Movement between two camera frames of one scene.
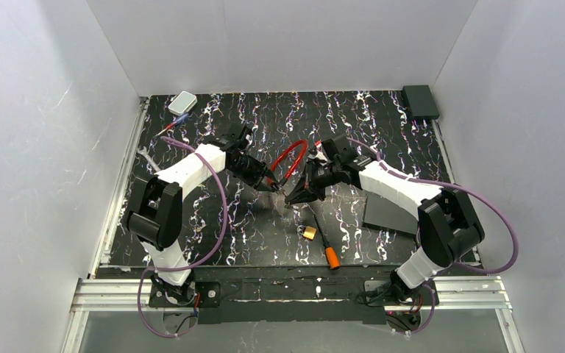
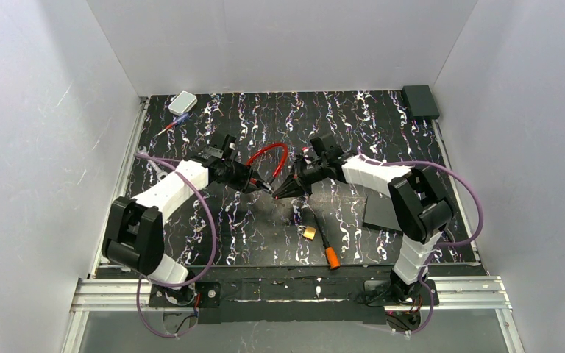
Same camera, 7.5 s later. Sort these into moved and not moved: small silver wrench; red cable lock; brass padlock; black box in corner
Moved: red cable lock
Not moved: small silver wrench; brass padlock; black box in corner
